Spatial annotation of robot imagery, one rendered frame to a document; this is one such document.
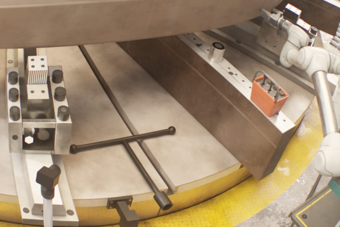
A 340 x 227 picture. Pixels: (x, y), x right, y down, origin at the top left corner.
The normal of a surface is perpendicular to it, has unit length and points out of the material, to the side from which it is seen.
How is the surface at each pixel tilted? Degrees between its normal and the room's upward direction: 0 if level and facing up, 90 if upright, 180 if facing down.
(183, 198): 90
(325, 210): 0
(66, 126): 90
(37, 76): 90
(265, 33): 90
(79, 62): 0
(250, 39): 71
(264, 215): 0
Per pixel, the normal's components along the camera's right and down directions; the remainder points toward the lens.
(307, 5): -0.11, 0.60
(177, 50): -0.76, 0.25
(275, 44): -0.47, 0.47
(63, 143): 0.27, 0.65
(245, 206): 0.22, -0.76
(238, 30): -0.38, 0.20
